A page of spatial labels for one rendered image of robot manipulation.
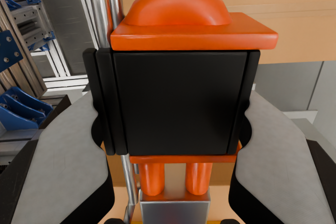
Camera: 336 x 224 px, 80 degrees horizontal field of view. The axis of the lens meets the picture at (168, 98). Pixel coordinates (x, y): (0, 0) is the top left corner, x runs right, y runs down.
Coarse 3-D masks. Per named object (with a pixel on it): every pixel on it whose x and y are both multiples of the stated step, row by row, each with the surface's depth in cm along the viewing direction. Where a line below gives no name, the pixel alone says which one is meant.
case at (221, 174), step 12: (240, 144) 49; (108, 156) 46; (120, 168) 43; (216, 168) 43; (228, 168) 43; (120, 180) 41; (216, 180) 41; (228, 180) 41; (120, 192) 41; (216, 192) 41; (228, 192) 41; (120, 204) 43; (216, 204) 43; (228, 204) 43; (108, 216) 46; (120, 216) 46; (132, 216) 46; (216, 216) 46; (228, 216) 46
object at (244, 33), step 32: (128, 32) 9; (160, 32) 9; (192, 32) 9; (224, 32) 9; (256, 32) 9; (128, 64) 9; (160, 64) 9; (192, 64) 9; (224, 64) 9; (256, 64) 9; (128, 96) 10; (160, 96) 10; (192, 96) 10; (224, 96) 10; (128, 128) 11; (160, 128) 11; (192, 128) 11; (224, 128) 12; (160, 160) 13; (192, 160) 13; (224, 160) 13
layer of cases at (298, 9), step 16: (128, 0) 70; (224, 0) 70; (240, 0) 70; (256, 0) 70; (272, 0) 70; (288, 0) 70; (304, 0) 70; (320, 0) 70; (256, 16) 73; (272, 16) 73; (288, 16) 73; (304, 16) 73; (320, 16) 73; (288, 32) 76; (304, 32) 76; (320, 32) 76; (288, 48) 79; (304, 48) 79; (320, 48) 79
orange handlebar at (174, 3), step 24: (144, 0) 10; (168, 0) 9; (192, 0) 9; (216, 0) 10; (144, 24) 10; (168, 24) 10; (216, 24) 10; (144, 168) 16; (192, 168) 16; (144, 192) 18; (192, 192) 17
